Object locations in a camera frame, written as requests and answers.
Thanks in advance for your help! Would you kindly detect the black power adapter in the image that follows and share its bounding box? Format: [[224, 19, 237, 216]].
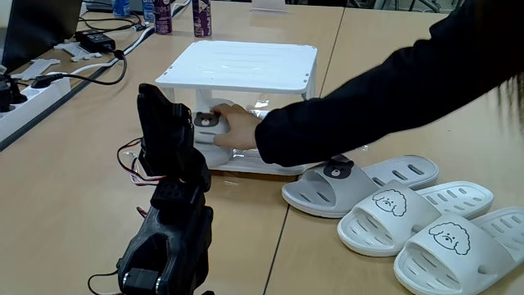
[[74, 29, 117, 54]]

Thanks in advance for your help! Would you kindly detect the person's hand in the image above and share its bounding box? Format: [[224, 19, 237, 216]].
[[210, 102, 264, 152]]

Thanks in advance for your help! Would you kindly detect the white slipper with dog print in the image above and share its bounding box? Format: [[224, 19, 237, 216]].
[[337, 179, 495, 258], [393, 206, 524, 295]]

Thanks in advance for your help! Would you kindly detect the white two-shelf shoe rack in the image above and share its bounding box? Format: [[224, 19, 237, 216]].
[[154, 39, 319, 177]]

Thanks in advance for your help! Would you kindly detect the black power cable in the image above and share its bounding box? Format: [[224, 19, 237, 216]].
[[30, 48, 129, 89]]

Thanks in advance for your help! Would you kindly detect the person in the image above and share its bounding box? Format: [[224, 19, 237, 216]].
[[470, 0, 524, 138]]

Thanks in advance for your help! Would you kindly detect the purple drink can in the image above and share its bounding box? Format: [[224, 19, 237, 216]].
[[192, 0, 213, 39], [152, 0, 174, 35]]

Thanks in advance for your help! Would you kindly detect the white cable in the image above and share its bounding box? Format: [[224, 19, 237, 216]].
[[47, 0, 192, 79]]

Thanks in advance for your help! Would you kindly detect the white flat plastic part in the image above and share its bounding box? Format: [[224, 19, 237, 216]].
[[11, 57, 62, 82], [52, 40, 103, 63]]

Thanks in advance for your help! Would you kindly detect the white power strip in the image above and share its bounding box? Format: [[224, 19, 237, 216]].
[[0, 75, 72, 143]]

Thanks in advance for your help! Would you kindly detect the black laptop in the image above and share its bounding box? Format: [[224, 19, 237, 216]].
[[2, 0, 84, 74]]

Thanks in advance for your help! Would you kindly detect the white card stand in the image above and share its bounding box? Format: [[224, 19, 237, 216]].
[[251, 0, 288, 13]]

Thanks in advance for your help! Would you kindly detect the servo wire bundle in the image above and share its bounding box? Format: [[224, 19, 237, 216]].
[[87, 137, 165, 295]]

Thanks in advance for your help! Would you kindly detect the thin black cable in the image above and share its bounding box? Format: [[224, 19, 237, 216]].
[[77, 11, 144, 34]]

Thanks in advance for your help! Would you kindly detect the black plug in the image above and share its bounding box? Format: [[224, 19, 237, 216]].
[[0, 73, 28, 113]]

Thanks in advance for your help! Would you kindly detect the blue drink can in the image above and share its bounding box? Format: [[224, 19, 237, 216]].
[[111, 0, 132, 19], [141, 0, 156, 23]]

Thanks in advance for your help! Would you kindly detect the grey slipper with bear badge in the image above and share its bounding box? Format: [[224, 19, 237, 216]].
[[281, 154, 440, 219], [191, 98, 237, 168]]

